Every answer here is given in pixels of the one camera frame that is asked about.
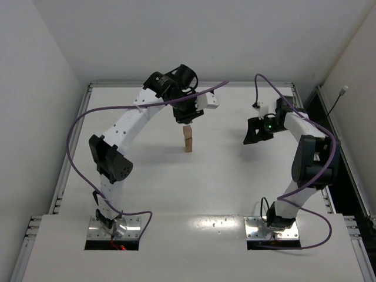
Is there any aluminium table frame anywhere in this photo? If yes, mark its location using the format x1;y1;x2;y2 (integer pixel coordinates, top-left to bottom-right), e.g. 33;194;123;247
11;82;376;282

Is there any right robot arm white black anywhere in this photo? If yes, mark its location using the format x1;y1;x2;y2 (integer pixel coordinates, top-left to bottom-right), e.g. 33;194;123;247
243;96;340;230

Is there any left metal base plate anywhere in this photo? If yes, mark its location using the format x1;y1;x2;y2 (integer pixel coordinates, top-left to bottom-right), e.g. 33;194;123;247
87;216;141;240

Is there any black wall cable with plug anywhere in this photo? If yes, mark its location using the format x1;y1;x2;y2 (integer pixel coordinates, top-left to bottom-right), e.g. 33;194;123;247
311;85;349;139

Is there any light wood cube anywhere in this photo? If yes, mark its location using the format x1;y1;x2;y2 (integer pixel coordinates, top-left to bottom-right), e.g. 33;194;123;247
183;125;192;131
183;131;193;139

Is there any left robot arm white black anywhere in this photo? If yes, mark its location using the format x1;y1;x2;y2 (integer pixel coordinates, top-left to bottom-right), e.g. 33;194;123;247
89;65;198;230

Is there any grey translucent plastic bin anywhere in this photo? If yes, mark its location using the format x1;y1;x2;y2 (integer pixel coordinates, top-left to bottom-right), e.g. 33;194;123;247
284;95;296;107

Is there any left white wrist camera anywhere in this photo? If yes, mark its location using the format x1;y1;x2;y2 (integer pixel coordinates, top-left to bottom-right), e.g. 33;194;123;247
196;92;220;111

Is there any metal base plate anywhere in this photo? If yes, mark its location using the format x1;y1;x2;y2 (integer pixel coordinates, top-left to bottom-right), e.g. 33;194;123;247
244;216;300;242
87;216;141;240

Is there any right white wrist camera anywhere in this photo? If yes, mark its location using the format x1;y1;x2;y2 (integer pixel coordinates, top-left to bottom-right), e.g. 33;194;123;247
252;102;269;119

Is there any long dark wood block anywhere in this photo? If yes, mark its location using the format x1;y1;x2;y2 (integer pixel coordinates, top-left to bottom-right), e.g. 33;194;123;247
185;142;193;153

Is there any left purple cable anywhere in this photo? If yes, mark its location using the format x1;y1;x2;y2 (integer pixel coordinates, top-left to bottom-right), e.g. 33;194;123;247
66;80;230;239

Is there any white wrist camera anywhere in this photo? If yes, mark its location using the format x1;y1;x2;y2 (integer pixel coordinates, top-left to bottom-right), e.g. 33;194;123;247
196;92;220;111
252;102;269;119

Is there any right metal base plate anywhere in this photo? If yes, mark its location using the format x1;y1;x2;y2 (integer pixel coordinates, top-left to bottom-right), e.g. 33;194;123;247
244;216;300;242

